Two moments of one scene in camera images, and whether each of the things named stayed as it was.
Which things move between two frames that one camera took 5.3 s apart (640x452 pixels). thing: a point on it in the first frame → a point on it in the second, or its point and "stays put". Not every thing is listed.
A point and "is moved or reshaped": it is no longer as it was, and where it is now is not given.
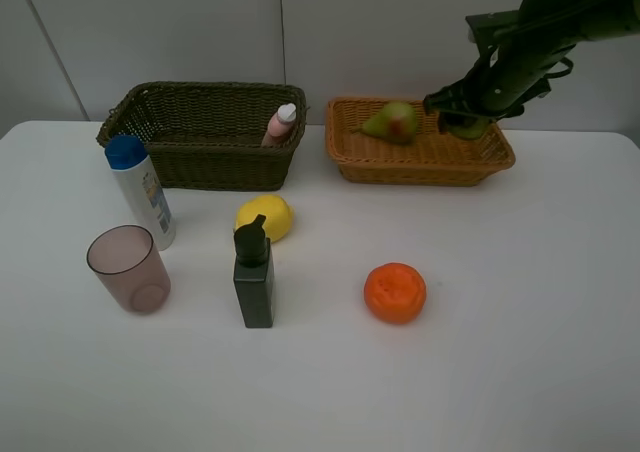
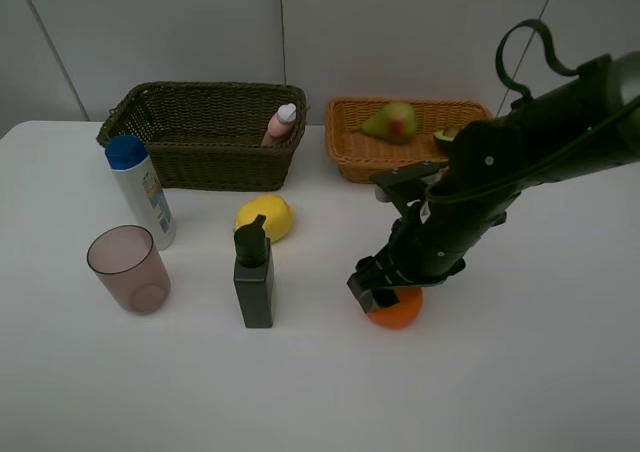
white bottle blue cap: (128, 158) stays put
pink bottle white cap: (279, 125) stays put
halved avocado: (467, 126) is moved or reshaped
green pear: (396, 122) stays put
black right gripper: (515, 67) → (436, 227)
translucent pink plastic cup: (126, 258) stays put
